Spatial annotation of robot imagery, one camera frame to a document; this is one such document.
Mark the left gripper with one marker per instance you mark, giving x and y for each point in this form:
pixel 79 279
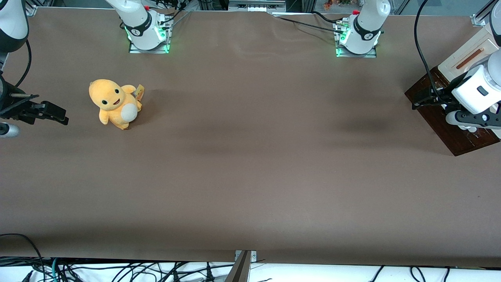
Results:
pixel 444 96

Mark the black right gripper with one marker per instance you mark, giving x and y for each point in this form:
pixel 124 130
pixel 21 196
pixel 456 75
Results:
pixel 11 106

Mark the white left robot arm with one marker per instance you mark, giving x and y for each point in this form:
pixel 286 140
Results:
pixel 368 23

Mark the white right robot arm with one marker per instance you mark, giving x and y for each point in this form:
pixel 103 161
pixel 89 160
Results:
pixel 141 23

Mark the cream drawer front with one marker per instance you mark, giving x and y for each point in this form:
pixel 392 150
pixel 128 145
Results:
pixel 464 51

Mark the yellow plush toy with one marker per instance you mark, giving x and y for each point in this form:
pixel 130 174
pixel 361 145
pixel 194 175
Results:
pixel 113 105

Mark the grey device box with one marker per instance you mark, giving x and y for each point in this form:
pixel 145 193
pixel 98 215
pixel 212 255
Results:
pixel 256 5

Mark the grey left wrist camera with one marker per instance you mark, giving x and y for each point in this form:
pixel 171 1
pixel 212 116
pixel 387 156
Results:
pixel 460 119

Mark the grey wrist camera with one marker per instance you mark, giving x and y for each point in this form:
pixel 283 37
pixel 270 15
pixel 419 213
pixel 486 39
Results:
pixel 8 130
pixel 460 119

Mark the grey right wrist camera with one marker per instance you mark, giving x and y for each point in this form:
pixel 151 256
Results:
pixel 8 130

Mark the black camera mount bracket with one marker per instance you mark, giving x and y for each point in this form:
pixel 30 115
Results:
pixel 487 119

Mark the aluminium corner bracket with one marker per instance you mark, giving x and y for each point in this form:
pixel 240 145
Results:
pixel 31 9
pixel 479 20

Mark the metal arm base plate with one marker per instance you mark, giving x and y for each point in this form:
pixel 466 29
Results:
pixel 344 54
pixel 135 48

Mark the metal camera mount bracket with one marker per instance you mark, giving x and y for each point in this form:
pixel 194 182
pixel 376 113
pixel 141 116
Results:
pixel 240 268

